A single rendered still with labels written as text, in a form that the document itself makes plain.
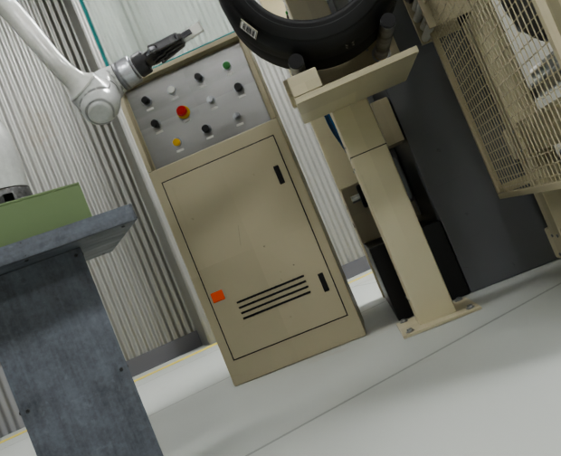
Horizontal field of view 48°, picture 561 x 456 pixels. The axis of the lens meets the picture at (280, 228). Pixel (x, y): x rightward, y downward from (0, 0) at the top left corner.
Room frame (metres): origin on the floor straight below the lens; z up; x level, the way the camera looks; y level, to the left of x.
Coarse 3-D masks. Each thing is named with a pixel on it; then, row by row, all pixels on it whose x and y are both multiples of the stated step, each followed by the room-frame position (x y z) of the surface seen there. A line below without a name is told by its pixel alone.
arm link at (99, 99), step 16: (0, 0) 1.71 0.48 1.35; (16, 16) 1.72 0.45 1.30; (16, 32) 1.74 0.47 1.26; (32, 32) 1.72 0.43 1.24; (32, 48) 1.72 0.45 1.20; (48, 48) 1.71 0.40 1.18; (48, 64) 1.71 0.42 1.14; (64, 64) 1.72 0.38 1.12; (64, 80) 1.72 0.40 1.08; (80, 80) 1.73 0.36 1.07; (96, 80) 1.74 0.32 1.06; (80, 96) 1.73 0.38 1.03; (96, 96) 1.71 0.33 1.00; (112, 96) 1.74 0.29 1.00; (96, 112) 1.72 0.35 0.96; (112, 112) 1.74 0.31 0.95
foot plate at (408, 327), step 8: (456, 304) 2.24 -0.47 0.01; (464, 304) 2.18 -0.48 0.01; (472, 304) 2.12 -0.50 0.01; (456, 312) 2.10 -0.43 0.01; (464, 312) 2.05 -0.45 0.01; (408, 320) 2.30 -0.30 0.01; (416, 320) 2.24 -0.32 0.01; (440, 320) 2.08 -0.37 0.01; (448, 320) 2.06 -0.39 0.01; (400, 328) 2.21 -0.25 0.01; (408, 328) 2.09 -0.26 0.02; (416, 328) 2.10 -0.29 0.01; (424, 328) 2.06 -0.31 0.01; (408, 336) 2.07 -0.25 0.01
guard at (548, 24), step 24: (456, 0) 1.73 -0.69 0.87; (504, 0) 1.40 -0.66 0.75; (480, 24) 1.61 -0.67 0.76; (504, 24) 1.46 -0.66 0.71; (552, 24) 1.23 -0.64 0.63; (456, 48) 1.91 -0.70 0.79; (504, 48) 1.52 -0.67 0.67; (552, 48) 1.25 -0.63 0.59; (456, 72) 2.03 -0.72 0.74; (528, 72) 1.43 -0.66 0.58; (552, 72) 1.31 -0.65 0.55; (456, 96) 2.12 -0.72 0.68; (504, 96) 1.67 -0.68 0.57; (528, 96) 1.49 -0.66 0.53; (528, 120) 1.57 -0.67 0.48; (480, 144) 2.09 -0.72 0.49; (528, 144) 1.64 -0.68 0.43; (504, 168) 1.94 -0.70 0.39; (504, 192) 2.06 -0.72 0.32; (528, 192) 1.78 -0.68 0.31
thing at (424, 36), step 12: (408, 0) 2.18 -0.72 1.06; (420, 0) 2.03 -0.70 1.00; (432, 0) 2.02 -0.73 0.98; (468, 0) 2.01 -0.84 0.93; (408, 12) 2.22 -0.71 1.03; (420, 12) 2.10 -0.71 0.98; (432, 12) 2.03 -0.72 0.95; (420, 24) 2.21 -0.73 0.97; (432, 24) 2.03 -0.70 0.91; (456, 24) 2.20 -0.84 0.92; (420, 36) 2.21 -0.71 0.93
